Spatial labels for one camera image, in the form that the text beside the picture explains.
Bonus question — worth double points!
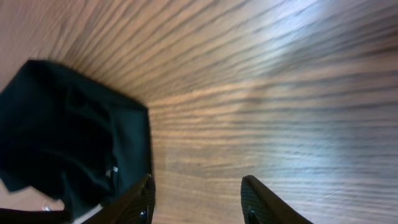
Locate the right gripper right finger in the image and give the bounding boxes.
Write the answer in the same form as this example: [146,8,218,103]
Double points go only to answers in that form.
[241,175,312,224]

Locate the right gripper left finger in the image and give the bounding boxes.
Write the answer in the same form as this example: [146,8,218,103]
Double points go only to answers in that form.
[83,174,155,224]

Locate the black t-shirt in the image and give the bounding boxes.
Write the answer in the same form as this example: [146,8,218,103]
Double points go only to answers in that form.
[1,60,152,218]

